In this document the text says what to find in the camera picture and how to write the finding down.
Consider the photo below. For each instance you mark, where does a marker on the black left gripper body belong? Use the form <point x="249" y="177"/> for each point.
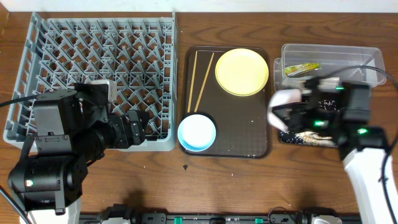
<point x="125" y="130"/>

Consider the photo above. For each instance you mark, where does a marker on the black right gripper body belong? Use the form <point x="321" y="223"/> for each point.
<point x="312" y="119"/>

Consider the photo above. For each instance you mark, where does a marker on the white bowl with food scraps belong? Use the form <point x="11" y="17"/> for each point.
<point x="281" y="98"/>

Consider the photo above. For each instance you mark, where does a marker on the wooden chopstick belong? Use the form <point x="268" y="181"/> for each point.
<point x="204" y="83"/>
<point x="192" y="82"/>

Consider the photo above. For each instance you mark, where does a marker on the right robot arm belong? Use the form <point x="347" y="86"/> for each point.
<point x="343" y="113"/>

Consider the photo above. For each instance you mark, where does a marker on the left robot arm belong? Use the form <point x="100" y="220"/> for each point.
<point x="74" y="128"/>

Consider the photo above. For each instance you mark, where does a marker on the spilled rice food waste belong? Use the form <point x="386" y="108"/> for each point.
<point x="307" y="138"/>

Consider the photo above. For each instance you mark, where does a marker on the black waste tray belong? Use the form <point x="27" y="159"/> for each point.
<point x="301" y="121"/>

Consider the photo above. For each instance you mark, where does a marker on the clear plastic waste bin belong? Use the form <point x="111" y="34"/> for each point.
<point x="330" y="57"/>

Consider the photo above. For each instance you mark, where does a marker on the grey plastic dishwasher rack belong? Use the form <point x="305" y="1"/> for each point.
<point x="139" y="54"/>

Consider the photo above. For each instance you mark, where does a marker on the white paper napkin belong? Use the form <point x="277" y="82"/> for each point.
<point x="299" y="83"/>

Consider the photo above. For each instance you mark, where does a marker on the green yellow wrapper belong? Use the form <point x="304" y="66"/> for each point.
<point x="295" y="70"/>

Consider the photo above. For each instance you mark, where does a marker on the light blue bowl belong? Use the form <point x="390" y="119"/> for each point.
<point x="196" y="133"/>

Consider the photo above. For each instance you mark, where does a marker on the dark brown serving tray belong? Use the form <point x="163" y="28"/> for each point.
<point x="242" y="130"/>

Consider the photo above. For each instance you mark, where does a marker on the yellow round plate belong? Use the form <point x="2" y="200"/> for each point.
<point x="242" y="72"/>

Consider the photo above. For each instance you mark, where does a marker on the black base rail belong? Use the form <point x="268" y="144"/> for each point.
<point x="124" y="214"/>

